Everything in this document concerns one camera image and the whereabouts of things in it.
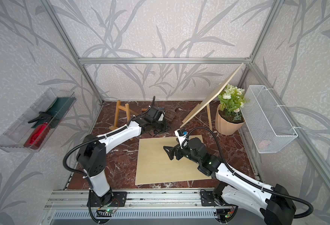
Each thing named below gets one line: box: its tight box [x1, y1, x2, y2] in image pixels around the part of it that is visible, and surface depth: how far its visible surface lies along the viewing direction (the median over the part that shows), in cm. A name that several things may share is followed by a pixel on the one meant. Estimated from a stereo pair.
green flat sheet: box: [30, 97, 77, 129], surface depth 69 cm
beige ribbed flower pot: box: [215, 103, 246, 136], surface depth 92 cm
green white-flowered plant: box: [217, 83, 250, 121], surface depth 84 cm
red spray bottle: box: [23, 121, 51, 150], surface depth 59 cm
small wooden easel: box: [109, 99, 139, 131], surface depth 91 cm
